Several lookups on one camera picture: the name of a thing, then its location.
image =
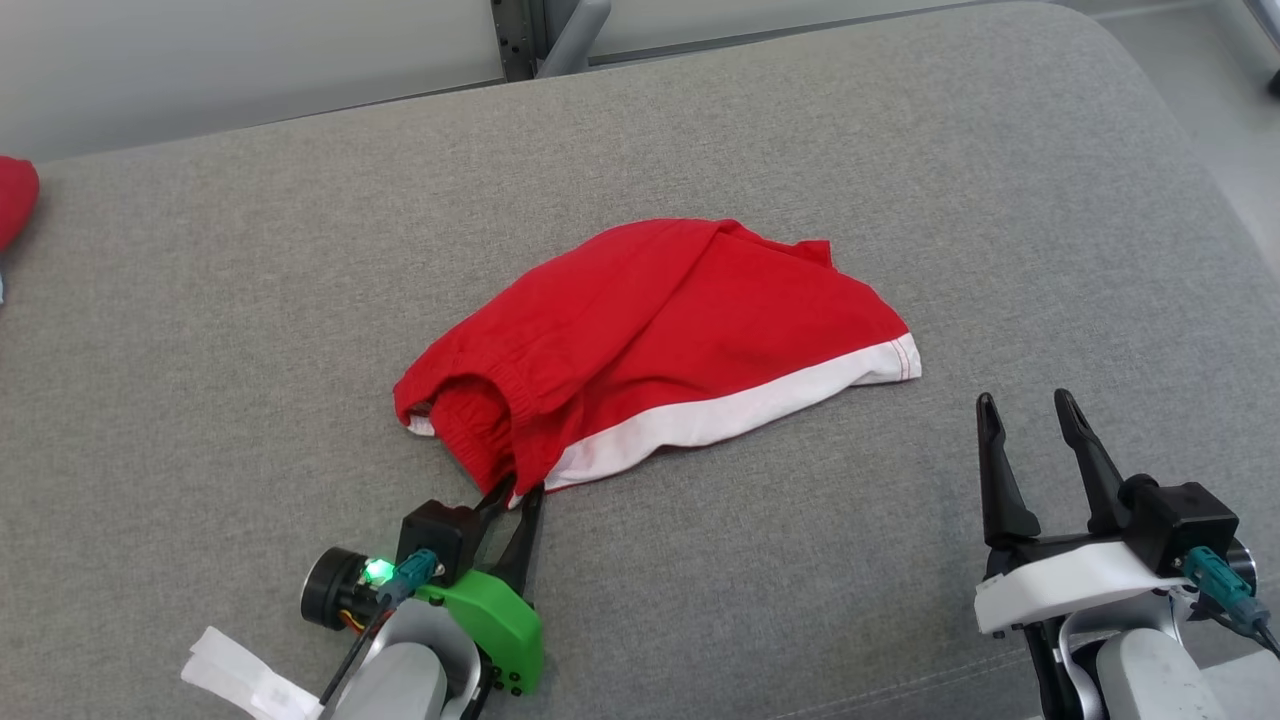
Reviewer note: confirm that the white fabric strip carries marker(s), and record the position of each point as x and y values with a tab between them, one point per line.
240	675

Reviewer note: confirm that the teal camera connector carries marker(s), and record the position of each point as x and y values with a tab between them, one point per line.
412	575
1220	585

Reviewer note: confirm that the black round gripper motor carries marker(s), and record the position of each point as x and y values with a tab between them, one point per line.
330	590
1243	565

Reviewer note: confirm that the teal right camera connector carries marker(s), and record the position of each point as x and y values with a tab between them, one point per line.
1220	585

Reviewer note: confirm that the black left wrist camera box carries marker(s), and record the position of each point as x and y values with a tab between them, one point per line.
435	535

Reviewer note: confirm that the black round right gripper motor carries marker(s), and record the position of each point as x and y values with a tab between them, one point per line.
1243	565

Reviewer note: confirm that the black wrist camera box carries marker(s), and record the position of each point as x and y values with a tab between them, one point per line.
1185	525
435	535

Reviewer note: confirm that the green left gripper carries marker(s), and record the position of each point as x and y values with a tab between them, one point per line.
500	630

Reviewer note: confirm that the black round left gripper motor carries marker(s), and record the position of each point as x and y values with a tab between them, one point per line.
330	590

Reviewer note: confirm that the red shorts with white hem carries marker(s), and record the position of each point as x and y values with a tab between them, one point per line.
680	320

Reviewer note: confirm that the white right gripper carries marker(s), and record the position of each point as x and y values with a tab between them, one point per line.
1060	585

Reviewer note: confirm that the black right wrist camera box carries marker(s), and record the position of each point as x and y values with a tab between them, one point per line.
1185	525

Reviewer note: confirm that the grey metal partition post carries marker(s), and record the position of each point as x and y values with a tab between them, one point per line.
520	40
1265	20

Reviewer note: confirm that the teal left camera connector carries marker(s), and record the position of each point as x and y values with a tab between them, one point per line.
412	575

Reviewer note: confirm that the red basketball jersey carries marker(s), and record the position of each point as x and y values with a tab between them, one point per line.
15	200

